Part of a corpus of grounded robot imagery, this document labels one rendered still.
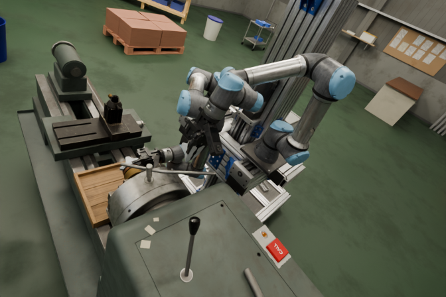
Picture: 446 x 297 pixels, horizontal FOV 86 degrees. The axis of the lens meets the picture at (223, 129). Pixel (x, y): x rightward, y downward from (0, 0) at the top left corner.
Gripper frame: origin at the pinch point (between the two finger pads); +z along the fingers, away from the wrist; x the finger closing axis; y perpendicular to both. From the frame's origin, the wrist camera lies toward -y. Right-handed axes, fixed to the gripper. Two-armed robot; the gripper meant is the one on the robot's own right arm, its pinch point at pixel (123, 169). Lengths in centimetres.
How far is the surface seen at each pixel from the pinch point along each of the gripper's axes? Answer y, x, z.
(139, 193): -22.7, 13.3, 4.4
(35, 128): 100, -54, 20
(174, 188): -26.7, 15.0, -7.5
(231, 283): -64, 17, -6
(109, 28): 408, -88, -136
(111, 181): 9.5, -19.8, 0.1
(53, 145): 38.8, -15.6, 19.4
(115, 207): -20.5, 5.5, 11.1
